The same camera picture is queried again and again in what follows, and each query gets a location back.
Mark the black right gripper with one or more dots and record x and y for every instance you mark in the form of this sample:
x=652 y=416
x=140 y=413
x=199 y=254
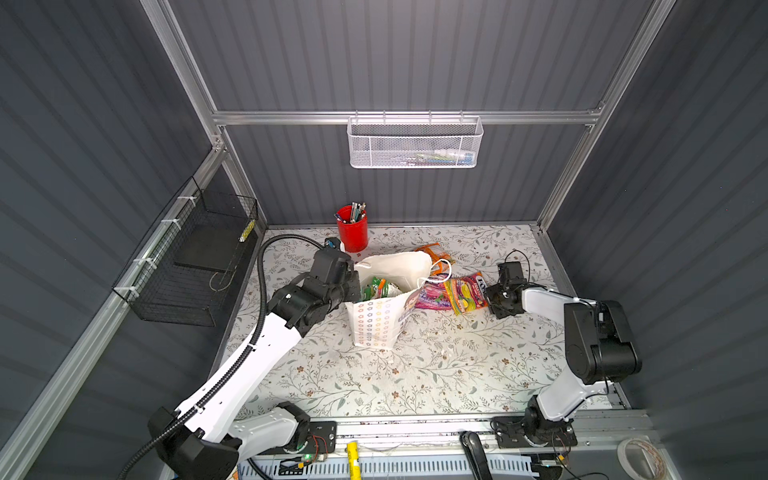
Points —
x=489 y=294

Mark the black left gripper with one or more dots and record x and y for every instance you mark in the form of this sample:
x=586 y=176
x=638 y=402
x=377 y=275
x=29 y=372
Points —
x=351 y=281

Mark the orange yellow Fox's packet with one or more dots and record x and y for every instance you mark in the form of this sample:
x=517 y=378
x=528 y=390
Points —
x=467 y=293

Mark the green Fox's packet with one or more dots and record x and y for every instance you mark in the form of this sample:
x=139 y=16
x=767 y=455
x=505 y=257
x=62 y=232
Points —
x=377 y=288

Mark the white printed paper bag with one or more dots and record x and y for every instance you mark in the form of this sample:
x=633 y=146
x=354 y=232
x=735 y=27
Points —
x=378 y=323

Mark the purple Fox's candy packet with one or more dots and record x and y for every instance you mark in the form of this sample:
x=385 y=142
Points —
x=433 y=297

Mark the orange snack packet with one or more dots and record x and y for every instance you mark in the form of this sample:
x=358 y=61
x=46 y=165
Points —
x=442 y=261

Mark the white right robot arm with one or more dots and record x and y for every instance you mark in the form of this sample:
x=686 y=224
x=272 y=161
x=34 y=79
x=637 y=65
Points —
x=599 y=351

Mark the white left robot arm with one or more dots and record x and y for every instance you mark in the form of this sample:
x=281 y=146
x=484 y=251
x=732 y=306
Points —
x=200 y=438

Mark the red pen cup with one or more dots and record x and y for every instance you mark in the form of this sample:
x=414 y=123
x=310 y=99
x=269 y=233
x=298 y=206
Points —
x=354 y=236

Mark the pens in cup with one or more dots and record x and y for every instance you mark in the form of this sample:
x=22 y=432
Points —
x=351 y=213

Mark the yellow marker in basket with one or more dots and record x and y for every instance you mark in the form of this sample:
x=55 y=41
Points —
x=247 y=230

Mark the white tape roll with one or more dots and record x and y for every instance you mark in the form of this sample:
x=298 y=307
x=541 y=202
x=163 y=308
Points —
x=641 y=460

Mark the white wire mesh basket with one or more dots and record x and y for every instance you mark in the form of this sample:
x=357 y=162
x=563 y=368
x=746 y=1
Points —
x=414 y=141

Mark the black wire basket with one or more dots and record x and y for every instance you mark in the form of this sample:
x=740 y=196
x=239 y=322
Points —
x=190 y=272

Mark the black handle tool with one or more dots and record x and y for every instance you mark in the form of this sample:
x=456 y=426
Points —
x=475 y=455

